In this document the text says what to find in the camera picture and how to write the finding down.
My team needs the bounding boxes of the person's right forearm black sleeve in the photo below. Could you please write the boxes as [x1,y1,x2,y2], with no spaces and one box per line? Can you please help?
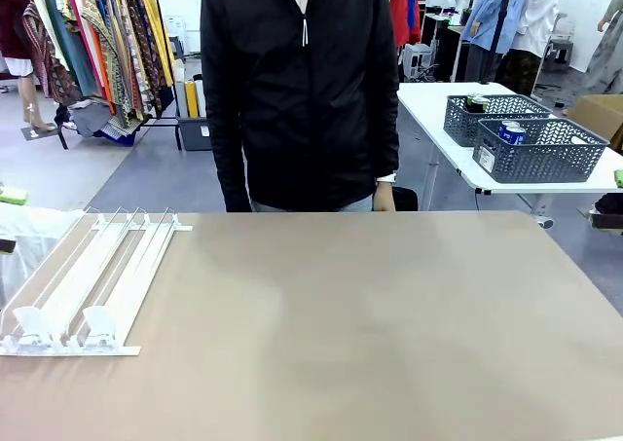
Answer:
[213,138,254,213]

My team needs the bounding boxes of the person's left forearm black sleeve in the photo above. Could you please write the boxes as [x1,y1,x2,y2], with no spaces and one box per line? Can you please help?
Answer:
[370,90,401,185]

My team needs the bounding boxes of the white dispenser pusher paddle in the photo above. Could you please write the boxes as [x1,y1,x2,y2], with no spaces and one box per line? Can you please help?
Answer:
[12,306,54,348]
[81,305,121,348]

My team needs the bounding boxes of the person's left hand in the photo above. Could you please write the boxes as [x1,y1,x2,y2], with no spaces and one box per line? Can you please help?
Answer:
[372,183,398,213]

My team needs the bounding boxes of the black rounded item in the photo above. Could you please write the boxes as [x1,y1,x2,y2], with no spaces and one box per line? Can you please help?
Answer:
[593,192,623,217]

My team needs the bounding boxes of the translucent white plastic container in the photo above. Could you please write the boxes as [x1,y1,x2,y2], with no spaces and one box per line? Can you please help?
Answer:
[0,202,85,311]

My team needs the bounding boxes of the brown cardboard box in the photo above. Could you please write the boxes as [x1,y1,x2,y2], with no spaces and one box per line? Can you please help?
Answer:
[568,93,623,153]

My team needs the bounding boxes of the grey woven plastic basket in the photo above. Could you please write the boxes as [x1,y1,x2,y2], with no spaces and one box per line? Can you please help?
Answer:
[442,93,554,149]
[472,117,611,184]

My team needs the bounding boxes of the mannequin legs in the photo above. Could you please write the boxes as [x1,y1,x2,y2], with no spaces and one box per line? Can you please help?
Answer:
[18,73,58,134]

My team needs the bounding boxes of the grey cloth pile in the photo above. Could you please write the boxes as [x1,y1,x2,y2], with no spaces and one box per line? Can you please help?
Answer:
[67,102,116,138]

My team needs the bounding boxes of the brown patterned garment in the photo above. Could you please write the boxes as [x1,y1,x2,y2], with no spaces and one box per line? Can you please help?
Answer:
[21,2,84,106]

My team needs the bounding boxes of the grey dress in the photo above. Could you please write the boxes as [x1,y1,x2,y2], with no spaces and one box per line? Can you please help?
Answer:
[583,0,623,95]

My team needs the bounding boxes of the white skirt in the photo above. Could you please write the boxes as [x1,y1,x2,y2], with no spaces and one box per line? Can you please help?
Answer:
[2,55,35,78]

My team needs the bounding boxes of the grey step stool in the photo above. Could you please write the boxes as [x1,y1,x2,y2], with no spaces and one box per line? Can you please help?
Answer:
[541,35,576,75]

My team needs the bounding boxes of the camouflage trousers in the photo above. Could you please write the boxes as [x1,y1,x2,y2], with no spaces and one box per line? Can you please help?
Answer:
[500,49,544,96]

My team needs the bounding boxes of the orange garment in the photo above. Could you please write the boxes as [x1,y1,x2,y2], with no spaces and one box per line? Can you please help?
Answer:
[92,36,118,116]

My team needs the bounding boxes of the teal garment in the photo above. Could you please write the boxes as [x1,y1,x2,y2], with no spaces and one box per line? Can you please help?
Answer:
[41,0,98,99]

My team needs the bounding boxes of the multicolour patterned garment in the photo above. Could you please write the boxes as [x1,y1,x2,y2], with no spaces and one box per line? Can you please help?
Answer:
[80,0,147,121]

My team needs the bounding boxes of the dark grey trousers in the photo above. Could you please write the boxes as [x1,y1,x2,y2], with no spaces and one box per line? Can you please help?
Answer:
[464,41,505,85]

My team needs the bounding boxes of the white shirt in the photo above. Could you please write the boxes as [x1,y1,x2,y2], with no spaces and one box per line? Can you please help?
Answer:
[510,0,569,53]

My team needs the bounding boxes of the dark red garment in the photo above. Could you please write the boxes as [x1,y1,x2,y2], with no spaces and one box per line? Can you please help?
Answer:
[0,0,33,61]

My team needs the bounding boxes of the white folding table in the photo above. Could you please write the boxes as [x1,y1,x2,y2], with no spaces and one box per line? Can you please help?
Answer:
[397,81,623,231]

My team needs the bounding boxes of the grey storage bin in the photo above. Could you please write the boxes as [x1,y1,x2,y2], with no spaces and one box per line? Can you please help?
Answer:
[175,115,213,152]

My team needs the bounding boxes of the white material roll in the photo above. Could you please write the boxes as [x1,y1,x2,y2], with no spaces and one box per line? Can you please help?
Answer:
[173,65,189,119]

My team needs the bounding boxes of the black stand pole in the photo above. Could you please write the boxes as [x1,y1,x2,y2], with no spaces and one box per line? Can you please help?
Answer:
[488,0,517,55]

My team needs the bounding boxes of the yellow material roll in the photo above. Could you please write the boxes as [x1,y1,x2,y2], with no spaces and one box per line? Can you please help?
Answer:
[183,80,201,119]

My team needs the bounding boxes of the light blue shirt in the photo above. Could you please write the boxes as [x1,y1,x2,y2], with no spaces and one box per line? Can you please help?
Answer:
[460,0,530,54]

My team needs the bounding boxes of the yellow garment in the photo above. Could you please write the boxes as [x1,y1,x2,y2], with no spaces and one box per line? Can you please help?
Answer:
[135,0,176,88]

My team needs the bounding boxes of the white computer tower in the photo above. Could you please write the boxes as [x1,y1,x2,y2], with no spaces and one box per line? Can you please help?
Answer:
[402,43,435,80]

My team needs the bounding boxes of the white printer box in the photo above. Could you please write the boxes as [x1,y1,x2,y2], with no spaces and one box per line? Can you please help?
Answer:
[163,15,189,38]

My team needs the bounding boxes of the person's blue jeans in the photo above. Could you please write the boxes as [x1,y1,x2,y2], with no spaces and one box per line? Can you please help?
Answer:
[250,196,376,213]

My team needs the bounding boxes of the person's black jacket torso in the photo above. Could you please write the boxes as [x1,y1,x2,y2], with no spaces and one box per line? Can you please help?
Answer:
[200,0,401,213]

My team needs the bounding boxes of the white wire can dispenser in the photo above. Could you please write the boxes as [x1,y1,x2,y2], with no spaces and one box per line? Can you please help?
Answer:
[0,206,195,359]

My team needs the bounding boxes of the black clothing rack frame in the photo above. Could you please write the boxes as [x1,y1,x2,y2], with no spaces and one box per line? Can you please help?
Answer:
[55,114,184,151]

